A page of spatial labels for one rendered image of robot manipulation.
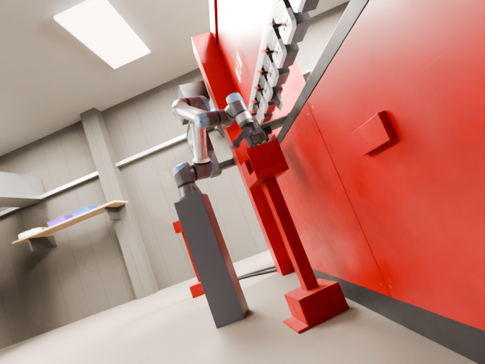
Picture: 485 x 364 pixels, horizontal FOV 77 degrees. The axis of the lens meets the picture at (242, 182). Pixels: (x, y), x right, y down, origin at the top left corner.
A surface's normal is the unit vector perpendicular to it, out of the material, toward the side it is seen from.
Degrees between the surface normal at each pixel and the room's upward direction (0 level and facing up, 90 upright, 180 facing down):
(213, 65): 90
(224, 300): 90
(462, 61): 90
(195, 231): 90
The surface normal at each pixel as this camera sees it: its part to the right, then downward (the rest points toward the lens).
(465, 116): -0.93, 0.34
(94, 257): -0.15, -0.09
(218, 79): 0.06, -0.18
